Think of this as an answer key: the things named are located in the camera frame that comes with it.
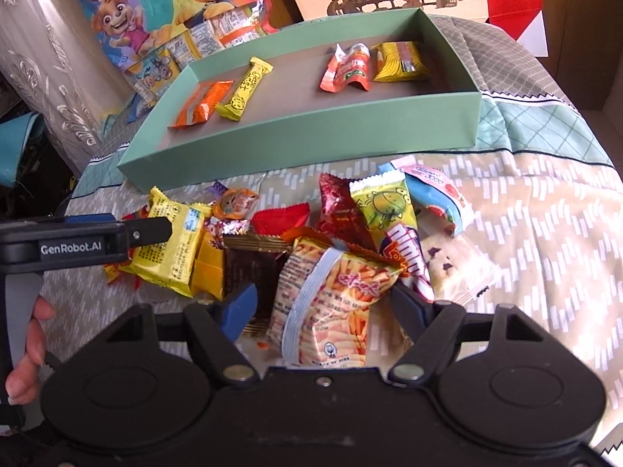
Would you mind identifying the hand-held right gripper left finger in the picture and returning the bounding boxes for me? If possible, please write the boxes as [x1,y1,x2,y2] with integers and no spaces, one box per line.
[100,283,260,386]

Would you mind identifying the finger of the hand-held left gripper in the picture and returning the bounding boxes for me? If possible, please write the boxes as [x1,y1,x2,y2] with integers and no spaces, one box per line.
[125,217,174,254]

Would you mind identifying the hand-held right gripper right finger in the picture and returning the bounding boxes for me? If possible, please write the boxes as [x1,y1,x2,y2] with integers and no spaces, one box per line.
[388,284,556,385]

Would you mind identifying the yellow biscuit packet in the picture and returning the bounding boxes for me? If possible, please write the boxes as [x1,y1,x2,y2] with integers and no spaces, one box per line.
[118,186,213,297]

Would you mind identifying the brown chocolate packet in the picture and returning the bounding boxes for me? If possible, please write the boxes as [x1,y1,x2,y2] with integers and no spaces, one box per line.
[223,233,288,336]

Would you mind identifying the purple candy packet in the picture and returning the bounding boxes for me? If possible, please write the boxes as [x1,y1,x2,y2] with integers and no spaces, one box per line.
[203,218,251,241]

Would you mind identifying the orange stick snack bag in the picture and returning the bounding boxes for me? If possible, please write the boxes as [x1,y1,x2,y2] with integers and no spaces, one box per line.
[267,236,407,368]

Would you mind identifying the round jelly cup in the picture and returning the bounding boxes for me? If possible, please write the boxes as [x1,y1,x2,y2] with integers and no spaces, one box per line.
[211,187,260,221]

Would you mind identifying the red candy bag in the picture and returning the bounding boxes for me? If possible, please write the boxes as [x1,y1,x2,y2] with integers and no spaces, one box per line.
[250,203,311,239]

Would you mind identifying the green yellow cartoon packet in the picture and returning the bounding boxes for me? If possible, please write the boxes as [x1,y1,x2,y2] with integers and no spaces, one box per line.
[349,169,419,251]

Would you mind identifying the green cardboard box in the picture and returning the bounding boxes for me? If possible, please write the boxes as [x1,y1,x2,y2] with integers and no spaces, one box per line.
[118,7,484,190]

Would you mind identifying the person's left hand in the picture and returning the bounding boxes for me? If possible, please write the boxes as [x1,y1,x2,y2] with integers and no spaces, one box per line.
[5,297,56,406]

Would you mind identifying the orange yellow packet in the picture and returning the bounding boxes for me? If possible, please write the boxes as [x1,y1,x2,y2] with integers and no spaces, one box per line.
[189,228,225,301]

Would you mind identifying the small orange candy wrapper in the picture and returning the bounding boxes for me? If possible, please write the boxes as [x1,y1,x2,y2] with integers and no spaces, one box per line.
[103,260,134,285]

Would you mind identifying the white packet with brown dots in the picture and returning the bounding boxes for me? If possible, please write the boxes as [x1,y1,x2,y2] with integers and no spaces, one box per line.
[419,214,497,305]

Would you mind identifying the teal cloth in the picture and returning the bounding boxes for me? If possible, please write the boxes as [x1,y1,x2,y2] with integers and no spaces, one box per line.
[0,112,47,188]

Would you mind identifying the light blue white packet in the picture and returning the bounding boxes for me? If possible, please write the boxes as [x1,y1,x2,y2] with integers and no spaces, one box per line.
[378,154,475,238]

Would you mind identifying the dark red shiny packet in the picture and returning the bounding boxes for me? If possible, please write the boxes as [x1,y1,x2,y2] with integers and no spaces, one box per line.
[317,172,378,254]

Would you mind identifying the orange noodle snack packet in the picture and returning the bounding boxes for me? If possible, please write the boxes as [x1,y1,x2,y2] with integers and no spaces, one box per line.
[168,80,234,130]

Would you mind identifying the blue cartoon snack packet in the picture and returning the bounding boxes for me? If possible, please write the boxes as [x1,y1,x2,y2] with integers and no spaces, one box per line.
[124,53,181,100]

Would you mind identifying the yellow cheese stick packet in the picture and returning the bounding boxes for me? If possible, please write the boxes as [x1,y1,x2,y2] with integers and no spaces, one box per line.
[215,57,273,121]

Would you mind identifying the silver embossed cloth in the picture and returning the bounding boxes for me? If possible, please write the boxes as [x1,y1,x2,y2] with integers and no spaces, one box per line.
[0,0,137,176]

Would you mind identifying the silver yellow snack packets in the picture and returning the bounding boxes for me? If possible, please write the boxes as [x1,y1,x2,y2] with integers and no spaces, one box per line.
[163,0,269,71]

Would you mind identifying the cartoon dog gift bag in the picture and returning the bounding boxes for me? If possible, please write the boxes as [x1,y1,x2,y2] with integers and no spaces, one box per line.
[58,0,271,108]

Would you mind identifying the yellow striped snack packet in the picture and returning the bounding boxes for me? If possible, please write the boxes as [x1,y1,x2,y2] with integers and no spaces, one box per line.
[371,40,431,83]

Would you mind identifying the orange red snack packet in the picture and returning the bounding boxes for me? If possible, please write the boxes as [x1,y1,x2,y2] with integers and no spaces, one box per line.
[319,43,373,93]

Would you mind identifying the brown wooden wardrobe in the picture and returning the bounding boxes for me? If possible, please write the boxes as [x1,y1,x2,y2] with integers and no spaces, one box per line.
[535,0,623,112]

